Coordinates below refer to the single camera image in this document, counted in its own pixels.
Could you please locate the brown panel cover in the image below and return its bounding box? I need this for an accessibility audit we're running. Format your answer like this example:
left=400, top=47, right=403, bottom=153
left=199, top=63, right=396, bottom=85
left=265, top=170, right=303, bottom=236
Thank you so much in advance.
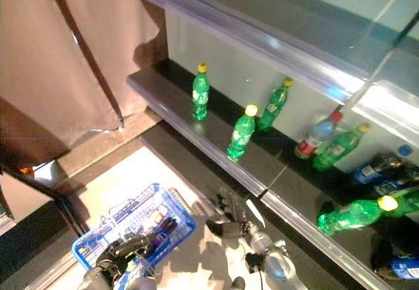
left=0, top=0, right=168, bottom=173

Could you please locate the silver right robot leg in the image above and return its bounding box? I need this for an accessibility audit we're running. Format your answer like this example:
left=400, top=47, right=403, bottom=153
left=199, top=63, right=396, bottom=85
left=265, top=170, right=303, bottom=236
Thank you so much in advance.
left=228, top=276, right=246, bottom=290

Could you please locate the silver robot leg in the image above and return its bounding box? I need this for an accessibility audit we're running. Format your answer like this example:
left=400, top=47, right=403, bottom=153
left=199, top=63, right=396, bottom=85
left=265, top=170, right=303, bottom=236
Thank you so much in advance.
left=228, top=276, right=246, bottom=290
left=126, top=275, right=158, bottom=290

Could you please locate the dark Pepsi bottle blue cap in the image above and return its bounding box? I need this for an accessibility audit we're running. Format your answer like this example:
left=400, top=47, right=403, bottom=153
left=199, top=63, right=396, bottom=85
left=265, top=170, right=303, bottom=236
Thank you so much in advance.
left=373, top=168, right=419, bottom=199
left=371, top=237, right=419, bottom=281
left=352, top=144, right=415, bottom=186
left=152, top=217, right=179, bottom=245

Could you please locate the grey shelf board clear rail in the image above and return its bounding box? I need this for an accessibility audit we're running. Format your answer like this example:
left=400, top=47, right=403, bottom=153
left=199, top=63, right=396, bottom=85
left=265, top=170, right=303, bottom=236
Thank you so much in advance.
left=107, top=0, right=419, bottom=140

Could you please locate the display cabinet black base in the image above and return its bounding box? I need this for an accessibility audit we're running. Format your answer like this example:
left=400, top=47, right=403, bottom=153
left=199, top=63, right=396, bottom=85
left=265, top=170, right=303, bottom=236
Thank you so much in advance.
left=0, top=164, right=89, bottom=290

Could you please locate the blue plastic shopping basket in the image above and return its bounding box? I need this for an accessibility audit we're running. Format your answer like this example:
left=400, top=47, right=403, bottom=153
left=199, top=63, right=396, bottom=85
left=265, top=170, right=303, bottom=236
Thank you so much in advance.
left=71, top=182, right=196, bottom=271

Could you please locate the silver left robot leg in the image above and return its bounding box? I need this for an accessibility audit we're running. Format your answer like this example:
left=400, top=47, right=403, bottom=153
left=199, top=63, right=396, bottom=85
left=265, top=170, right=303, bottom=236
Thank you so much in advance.
left=126, top=275, right=158, bottom=290

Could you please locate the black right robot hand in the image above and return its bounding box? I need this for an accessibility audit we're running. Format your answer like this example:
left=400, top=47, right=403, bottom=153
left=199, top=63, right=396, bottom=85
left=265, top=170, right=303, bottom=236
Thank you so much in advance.
left=205, top=187, right=266, bottom=238

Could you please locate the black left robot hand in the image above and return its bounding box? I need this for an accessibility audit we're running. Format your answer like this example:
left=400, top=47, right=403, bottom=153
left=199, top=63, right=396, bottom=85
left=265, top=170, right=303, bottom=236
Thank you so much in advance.
left=94, top=230, right=161, bottom=278

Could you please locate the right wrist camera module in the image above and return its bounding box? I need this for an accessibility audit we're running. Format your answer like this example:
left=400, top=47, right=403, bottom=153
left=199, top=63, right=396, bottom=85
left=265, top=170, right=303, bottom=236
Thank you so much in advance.
left=244, top=252, right=266, bottom=273

